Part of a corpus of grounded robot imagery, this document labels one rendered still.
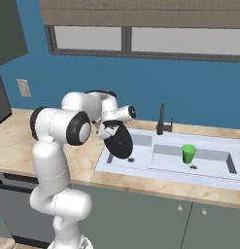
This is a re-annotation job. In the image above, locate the black tap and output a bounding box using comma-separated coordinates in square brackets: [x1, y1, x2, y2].
[155, 102, 174, 136]

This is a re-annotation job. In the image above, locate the grey dishwasher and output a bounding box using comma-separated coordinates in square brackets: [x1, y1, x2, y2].
[0, 170, 58, 245]

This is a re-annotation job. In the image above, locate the brown window blind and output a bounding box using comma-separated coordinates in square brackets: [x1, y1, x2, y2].
[38, 0, 240, 30]

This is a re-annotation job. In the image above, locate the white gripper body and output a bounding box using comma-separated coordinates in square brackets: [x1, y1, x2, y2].
[97, 123, 120, 141]

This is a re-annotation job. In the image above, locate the dark grey microwave oven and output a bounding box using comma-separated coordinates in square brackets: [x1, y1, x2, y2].
[0, 69, 13, 128]

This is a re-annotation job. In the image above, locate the wide grey-green cupboard door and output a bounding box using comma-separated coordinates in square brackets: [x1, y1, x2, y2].
[70, 183, 193, 249]

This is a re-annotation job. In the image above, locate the grey framed window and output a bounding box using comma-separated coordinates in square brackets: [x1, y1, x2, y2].
[43, 24, 240, 63]

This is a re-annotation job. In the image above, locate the black pan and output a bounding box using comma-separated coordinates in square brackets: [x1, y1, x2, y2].
[103, 120, 134, 160]

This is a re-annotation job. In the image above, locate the beige wall socket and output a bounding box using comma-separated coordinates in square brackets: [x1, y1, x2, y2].
[16, 78, 32, 98]

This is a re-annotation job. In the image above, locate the narrow grey-green cupboard door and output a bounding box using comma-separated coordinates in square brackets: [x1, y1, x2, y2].
[181, 201, 240, 249]

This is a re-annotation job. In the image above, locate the white double sink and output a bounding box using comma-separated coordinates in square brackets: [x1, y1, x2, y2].
[94, 127, 240, 193]

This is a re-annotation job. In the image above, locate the green cup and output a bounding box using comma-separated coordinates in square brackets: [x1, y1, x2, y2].
[181, 143, 198, 164]

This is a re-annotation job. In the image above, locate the grey wall cupboard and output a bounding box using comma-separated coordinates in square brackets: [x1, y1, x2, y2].
[0, 0, 29, 69]

